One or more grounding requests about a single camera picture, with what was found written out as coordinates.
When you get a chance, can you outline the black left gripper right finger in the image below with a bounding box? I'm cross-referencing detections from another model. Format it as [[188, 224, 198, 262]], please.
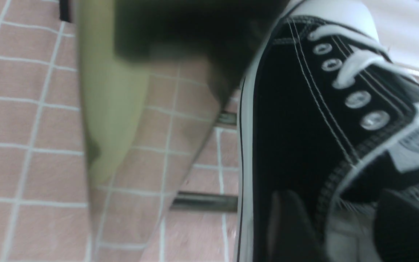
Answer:
[[372, 189, 419, 262]]

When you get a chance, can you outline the black canvas sneaker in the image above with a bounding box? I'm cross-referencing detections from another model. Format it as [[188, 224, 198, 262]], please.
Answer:
[[234, 0, 419, 262]]

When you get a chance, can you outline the green slide sandal left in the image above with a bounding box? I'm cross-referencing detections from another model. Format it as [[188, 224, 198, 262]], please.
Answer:
[[75, 0, 149, 186]]

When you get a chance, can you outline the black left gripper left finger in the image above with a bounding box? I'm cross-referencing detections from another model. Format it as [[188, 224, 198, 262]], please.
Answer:
[[267, 190, 326, 262]]

